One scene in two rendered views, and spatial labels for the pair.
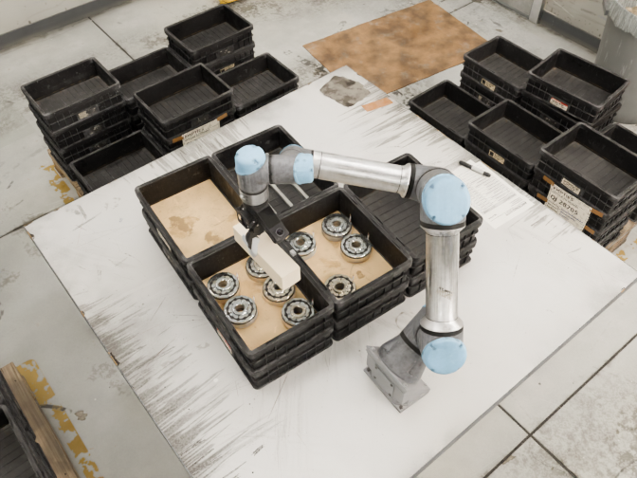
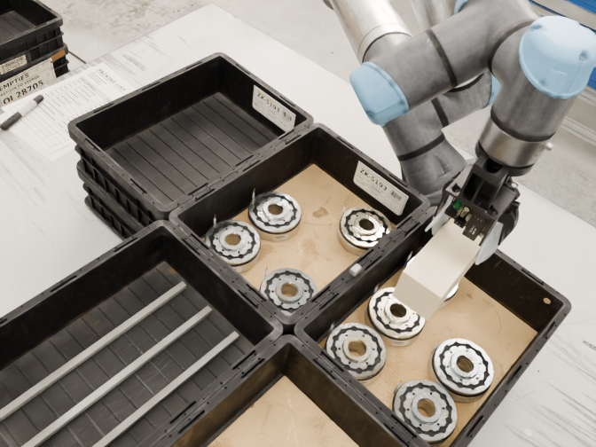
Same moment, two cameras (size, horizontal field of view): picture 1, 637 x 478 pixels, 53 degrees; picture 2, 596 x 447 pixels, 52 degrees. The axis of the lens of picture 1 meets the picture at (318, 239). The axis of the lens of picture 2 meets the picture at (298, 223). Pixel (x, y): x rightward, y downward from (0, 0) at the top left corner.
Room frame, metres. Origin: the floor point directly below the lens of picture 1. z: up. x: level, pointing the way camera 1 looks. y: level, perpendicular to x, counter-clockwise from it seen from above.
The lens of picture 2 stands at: (1.57, 0.61, 1.74)
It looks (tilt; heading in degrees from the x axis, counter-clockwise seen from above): 50 degrees down; 248
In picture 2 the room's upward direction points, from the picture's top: 11 degrees clockwise
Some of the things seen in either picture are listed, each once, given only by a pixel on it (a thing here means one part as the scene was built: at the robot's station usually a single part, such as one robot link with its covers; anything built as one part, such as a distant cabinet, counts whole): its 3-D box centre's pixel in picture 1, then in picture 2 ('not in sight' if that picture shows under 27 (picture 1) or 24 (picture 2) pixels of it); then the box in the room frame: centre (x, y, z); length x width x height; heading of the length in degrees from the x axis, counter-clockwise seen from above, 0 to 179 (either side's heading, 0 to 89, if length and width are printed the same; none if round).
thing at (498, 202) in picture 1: (484, 192); (75, 105); (1.72, -0.65, 0.70); 0.33 x 0.23 x 0.01; 38
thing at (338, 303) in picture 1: (338, 243); (304, 213); (1.29, -0.07, 0.92); 0.40 x 0.30 x 0.02; 34
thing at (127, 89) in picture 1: (154, 98); not in sight; (2.84, 0.89, 0.31); 0.40 x 0.30 x 0.34; 128
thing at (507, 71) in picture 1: (502, 86); not in sight; (2.89, -1.04, 0.31); 0.40 x 0.30 x 0.34; 38
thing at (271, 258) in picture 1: (265, 252); (457, 246); (1.13, 0.15, 1.07); 0.24 x 0.06 x 0.06; 38
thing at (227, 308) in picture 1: (240, 309); (463, 365); (1.08, 0.25, 0.86); 0.10 x 0.10 x 0.01
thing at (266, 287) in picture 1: (278, 287); (396, 312); (1.16, 0.13, 0.86); 0.10 x 0.10 x 0.01
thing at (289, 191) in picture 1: (274, 181); (123, 364); (1.63, 0.16, 0.87); 0.40 x 0.30 x 0.11; 34
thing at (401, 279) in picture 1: (338, 252); (301, 231); (1.29, -0.07, 0.87); 0.40 x 0.30 x 0.11; 34
